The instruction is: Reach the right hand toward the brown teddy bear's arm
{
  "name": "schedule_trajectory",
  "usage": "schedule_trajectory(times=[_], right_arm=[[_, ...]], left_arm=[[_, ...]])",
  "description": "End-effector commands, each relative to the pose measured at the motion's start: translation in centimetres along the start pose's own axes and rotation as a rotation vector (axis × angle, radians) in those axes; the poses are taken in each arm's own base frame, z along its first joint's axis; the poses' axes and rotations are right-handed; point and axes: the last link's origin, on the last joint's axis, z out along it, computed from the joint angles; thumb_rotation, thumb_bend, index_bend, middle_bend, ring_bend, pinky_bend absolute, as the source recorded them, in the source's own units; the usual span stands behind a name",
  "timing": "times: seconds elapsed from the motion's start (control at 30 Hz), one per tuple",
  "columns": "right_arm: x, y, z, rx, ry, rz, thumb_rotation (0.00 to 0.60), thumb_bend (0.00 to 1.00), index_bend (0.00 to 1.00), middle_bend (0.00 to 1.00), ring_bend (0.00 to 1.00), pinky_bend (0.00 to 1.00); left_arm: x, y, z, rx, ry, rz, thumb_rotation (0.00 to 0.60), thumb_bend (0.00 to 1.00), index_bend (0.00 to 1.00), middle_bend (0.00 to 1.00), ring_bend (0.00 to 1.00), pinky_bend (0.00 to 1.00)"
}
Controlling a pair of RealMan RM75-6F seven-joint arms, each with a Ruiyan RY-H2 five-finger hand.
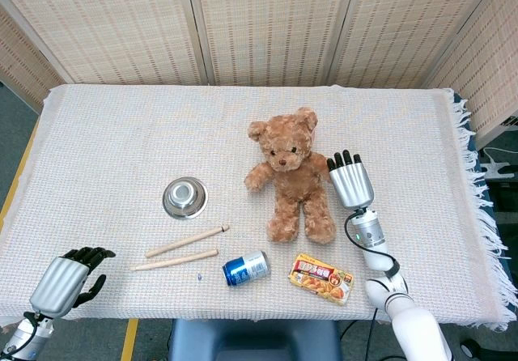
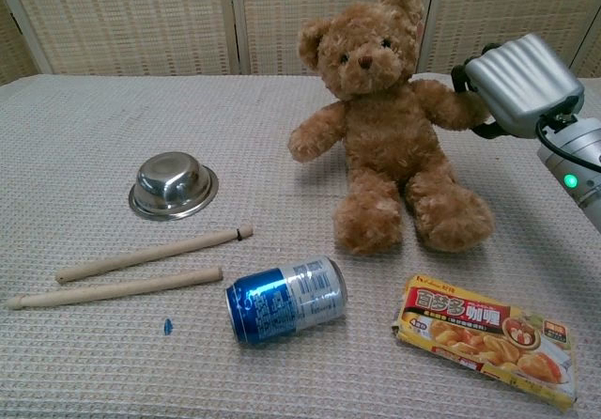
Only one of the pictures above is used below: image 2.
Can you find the plain wooden drumstick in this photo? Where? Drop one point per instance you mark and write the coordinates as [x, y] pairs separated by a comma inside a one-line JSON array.
[[112, 289]]

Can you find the wooden stick with black band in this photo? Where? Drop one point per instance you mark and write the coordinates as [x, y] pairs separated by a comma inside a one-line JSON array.
[[150, 254]]

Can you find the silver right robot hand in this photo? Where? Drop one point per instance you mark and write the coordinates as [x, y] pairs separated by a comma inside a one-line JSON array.
[[521, 81]]

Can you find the small blue scrap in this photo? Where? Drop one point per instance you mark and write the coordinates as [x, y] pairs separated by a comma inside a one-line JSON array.
[[167, 326]]

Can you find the brown plush teddy bear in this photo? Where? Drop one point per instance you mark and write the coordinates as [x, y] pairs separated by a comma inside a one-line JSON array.
[[385, 132]]

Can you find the blue and silver drink can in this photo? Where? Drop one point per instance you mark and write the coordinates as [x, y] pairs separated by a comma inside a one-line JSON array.
[[286, 299]]

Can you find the yellow curry box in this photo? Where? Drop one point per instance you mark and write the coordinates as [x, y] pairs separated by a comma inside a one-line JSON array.
[[488, 339]]

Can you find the beige woven tablecloth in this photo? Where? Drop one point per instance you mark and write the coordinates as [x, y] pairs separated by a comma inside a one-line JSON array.
[[94, 156]]

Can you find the small stainless steel bowl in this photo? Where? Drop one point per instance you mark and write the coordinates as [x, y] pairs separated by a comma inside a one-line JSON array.
[[173, 186]]

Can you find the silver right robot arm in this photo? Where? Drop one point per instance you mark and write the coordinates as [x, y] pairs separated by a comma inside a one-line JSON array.
[[575, 156]]

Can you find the woven folding screen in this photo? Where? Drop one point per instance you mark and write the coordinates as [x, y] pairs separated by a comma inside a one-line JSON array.
[[141, 15]]

